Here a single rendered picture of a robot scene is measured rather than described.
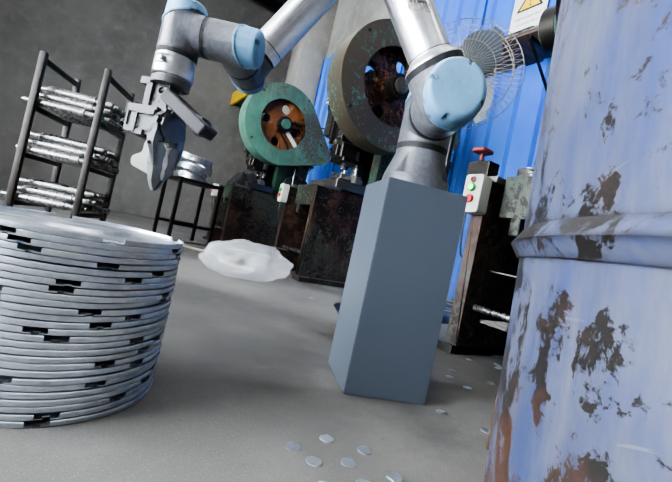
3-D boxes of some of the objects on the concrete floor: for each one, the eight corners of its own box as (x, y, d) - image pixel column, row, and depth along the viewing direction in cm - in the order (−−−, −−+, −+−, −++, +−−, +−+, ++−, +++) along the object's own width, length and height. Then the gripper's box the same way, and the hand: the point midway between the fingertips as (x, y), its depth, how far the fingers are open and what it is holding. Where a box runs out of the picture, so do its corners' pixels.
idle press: (295, 286, 219) (360, -14, 223) (245, 260, 305) (293, 44, 309) (479, 312, 293) (525, 87, 298) (397, 285, 379) (434, 111, 384)
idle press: (215, 247, 363) (256, 65, 367) (189, 235, 444) (222, 87, 449) (345, 268, 449) (377, 121, 453) (304, 255, 530) (331, 131, 535)
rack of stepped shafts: (80, 241, 212) (119, 71, 214) (-16, 223, 203) (26, 46, 205) (109, 238, 254) (142, 96, 256) (31, 223, 245) (66, 76, 248)
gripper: (163, 88, 81) (140, 188, 80) (132, 67, 72) (106, 180, 71) (200, 93, 79) (177, 196, 78) (173, 72, 70) (147, 188, 69)
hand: (158, 184), depth 74 cm, fingers closed
